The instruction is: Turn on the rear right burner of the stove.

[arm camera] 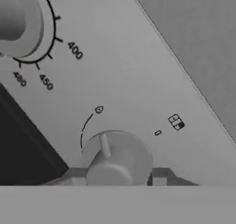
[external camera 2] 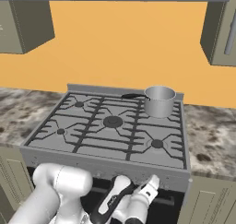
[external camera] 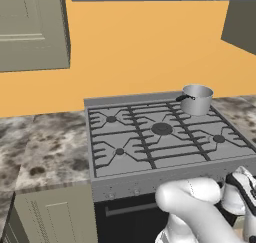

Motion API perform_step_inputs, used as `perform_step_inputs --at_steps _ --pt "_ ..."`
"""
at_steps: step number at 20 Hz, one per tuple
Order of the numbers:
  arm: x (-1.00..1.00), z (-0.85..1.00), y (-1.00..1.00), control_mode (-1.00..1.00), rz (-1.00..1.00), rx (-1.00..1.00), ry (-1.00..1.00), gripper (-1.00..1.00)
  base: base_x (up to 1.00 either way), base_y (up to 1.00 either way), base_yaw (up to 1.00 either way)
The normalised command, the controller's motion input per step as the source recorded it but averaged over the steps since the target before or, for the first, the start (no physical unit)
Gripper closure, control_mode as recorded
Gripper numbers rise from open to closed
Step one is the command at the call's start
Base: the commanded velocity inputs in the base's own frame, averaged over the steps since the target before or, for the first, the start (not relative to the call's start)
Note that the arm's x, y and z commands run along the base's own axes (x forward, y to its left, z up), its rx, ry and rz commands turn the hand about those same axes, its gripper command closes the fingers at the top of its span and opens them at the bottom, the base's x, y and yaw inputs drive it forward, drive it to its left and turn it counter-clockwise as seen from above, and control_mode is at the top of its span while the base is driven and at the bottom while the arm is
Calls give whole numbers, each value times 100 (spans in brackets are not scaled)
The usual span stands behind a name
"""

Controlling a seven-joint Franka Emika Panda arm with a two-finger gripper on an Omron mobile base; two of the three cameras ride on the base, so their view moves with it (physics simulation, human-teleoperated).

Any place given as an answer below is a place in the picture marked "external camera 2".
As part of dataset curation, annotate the black oven door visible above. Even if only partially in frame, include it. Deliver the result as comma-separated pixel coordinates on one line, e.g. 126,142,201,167
27,166,186,224

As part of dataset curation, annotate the grey oven door handle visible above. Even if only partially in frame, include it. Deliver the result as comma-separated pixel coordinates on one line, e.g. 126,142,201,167
88,186,177,206

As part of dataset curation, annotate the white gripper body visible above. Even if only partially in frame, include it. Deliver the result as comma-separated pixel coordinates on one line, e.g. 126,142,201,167
137,173,161,193

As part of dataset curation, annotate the grey gas stove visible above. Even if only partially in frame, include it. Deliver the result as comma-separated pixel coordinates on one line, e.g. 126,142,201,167
19,83,192,224

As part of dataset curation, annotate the grey cupboard handle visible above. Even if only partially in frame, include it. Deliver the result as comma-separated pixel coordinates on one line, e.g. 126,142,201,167
223,17,236,56

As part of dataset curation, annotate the beige base cupboard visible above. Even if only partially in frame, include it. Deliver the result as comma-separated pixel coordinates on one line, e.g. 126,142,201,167
0,145,35,224
177,174,236,224

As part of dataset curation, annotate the steel saucepan with black handle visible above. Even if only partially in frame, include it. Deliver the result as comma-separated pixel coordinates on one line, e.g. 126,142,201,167
121,85,177,120

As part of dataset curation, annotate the olive wall cupboard with handle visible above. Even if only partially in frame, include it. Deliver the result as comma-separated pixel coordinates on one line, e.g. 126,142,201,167
199,0,236,67

